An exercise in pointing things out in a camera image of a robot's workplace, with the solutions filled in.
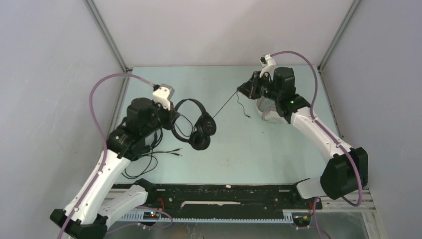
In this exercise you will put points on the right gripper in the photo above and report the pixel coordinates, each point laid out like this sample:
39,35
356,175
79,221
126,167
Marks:
250,88

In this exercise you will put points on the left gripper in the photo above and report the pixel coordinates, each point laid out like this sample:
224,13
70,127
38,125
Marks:
171,115

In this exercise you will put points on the white headphones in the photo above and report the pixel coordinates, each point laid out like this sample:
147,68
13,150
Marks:
267,110

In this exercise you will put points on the black headphones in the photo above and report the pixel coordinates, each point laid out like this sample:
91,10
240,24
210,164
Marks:
204,128

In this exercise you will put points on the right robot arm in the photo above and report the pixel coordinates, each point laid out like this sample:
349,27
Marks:
346,167

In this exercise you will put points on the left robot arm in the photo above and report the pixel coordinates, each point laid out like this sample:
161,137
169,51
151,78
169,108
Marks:
88,216

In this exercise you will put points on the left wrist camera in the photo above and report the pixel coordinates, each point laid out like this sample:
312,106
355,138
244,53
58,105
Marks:
162,95

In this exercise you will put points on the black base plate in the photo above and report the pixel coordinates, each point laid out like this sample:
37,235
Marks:
226,201

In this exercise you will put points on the white cable duct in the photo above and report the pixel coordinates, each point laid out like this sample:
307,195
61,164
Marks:
150,216

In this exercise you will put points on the aluminium frame rail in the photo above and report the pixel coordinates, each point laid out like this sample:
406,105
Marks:
109,40

